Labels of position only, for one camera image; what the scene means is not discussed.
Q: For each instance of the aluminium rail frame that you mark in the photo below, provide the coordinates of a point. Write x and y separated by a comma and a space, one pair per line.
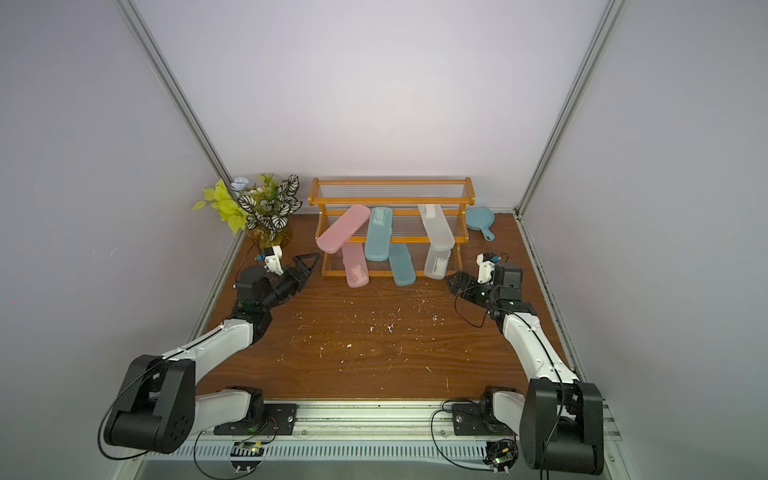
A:
420, 431

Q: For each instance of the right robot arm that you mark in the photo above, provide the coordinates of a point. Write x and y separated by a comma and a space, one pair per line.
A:
559, 419

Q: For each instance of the short pink pencil case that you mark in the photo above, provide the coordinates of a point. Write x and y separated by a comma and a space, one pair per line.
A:
355, 265

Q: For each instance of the short clear white pencil case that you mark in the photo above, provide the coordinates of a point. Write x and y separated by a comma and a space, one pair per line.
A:
436, 264

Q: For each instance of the circuit board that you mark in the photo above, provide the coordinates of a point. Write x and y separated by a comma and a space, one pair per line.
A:
245, 457
501, 455

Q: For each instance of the short teal pencil case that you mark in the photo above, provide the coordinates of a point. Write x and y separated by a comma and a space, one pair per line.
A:
401, 265

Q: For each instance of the long pink pencil case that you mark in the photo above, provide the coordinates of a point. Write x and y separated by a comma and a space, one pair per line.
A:
338, 233

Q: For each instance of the right circuit board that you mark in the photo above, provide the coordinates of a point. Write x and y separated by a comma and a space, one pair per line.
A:
501, 455

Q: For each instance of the potted plant in glass vase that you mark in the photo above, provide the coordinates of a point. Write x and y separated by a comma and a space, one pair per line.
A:
261, 210

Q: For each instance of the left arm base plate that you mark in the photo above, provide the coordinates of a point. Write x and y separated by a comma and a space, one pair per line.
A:
271, 419

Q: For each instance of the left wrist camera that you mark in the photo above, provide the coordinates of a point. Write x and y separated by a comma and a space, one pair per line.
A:
271, 258

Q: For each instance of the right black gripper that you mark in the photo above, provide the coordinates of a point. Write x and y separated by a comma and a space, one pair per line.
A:
470, 288

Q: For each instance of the orange wooden three-tier shelf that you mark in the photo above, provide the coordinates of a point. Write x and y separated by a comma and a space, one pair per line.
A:
333, 197

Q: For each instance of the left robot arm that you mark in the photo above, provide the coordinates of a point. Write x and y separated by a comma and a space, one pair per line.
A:
158, 407

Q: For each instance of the long clear white pencil case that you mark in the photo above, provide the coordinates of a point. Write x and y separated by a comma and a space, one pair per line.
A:
436, 226

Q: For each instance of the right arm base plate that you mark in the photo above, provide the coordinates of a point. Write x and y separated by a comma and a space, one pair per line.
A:
469, 419

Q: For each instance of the left circuit board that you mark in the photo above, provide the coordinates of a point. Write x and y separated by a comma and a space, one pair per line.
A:
245, 457

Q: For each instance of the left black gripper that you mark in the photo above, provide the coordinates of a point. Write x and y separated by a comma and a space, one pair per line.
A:
302, 276

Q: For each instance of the long teal pencil case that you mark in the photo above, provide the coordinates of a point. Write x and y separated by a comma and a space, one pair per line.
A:
378, 236

